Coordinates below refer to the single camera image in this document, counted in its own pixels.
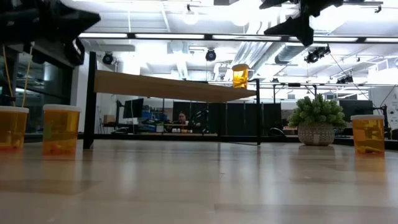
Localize white board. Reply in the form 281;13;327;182
368;86;398;131

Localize orange medicine bottle white cap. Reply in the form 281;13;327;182
231;63;250;90
42;104;81;157
350;114;386;156
0;105;30;152

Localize wooden ramp board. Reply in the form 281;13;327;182
82;51;262;151

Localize wide black computer monitor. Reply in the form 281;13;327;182
338;99;374;123

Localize yellow cable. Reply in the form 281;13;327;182
21;46;34;108
2;45;16;107

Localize black office chair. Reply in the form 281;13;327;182
267;126;286;137

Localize black metal table frame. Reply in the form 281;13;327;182
24;132;398;151

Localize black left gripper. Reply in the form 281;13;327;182
0;0;102;67

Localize black partition panels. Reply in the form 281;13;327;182
172;101;283;137

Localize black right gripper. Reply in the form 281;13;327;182
259;0;345;47

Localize black ceiling spotlight cluster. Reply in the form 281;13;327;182
303;45;331;65

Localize person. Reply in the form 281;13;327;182
175;111;190;130

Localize green potted plant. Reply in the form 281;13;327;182
287;94;348;147

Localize blue storage bins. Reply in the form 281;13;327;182
138;110;169;133

